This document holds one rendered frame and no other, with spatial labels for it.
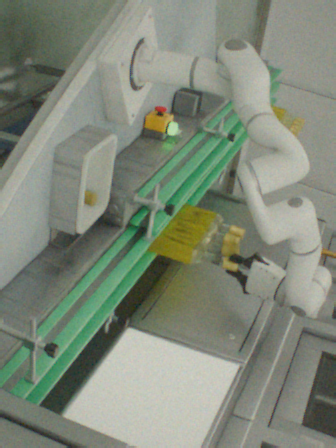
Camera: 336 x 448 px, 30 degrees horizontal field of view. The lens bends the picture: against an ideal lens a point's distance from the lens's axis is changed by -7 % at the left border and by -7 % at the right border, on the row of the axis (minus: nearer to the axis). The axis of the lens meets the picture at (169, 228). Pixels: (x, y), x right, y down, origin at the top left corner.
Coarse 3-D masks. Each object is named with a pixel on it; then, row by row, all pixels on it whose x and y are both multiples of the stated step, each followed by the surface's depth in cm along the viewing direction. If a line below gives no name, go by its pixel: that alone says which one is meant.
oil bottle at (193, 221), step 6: (174, 216) 196; (180, 216) 196; (186, 216) 197; (192, 216) 198; (186, 222) 194; (192, 222) 194; (198, 222) 195; (204, 222) 196; (210, 222) 196; (204, 228) 193; (210, 228) 193; (216, 228) 195
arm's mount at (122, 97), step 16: (128, 16) 167; (144, 16) 167; (128, 32) 163; (144, 32) 169; (112, 48) 160; (128, 48) 162; (112, 64) 158; (128, 64) 164; (112, 80) 163; (128, 80) 167; (112, 96) 169; (128, 96) 171; (144, 96) 182; (112, 112) 175; (128, 112) 174
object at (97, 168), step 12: (108, 144) 167; (84, 156) 154; (96, 156) 169; (108, 156) 168; (84, 168) 153; (96, 168) 171; (108, 168) 170; (84, 180) 154; (96, 180) 172; (108, 180) 171; (84, 192) 156; (96, 192) 174; (108, 192) 173; (84, 204) 173; (96, 204) 175; (84, 216) 169; (96, 216) 170; (84, 228) 165
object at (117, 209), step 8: (112, 192) 176; (120, 192) 176; (128, 192) 177; (112, 200) 177; (120, 200) 176; (112, 208) 178; (120, 208) 178; (128, 208) 179; (104, 216) 180; (112, 216) 180; (120, 216) 179; (120, 224) 180
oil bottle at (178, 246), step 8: (168, 232) 188; (176, 232) 189; (160, 240) 186; (168, 240) 185; (176, 240) 185; (184, 240) 186; (192, 240) 186; (152, 248) 188; (160, 248) 187; (168, 248) 186; (176, 248) 185; (184, 248) 184; (192, 248) 183; (200, 248) 184; (168, 256) 187; (176, 256) 186; (184, 256) 185; (192, 256) 184; (200, 256) 184; (192, 264) 186
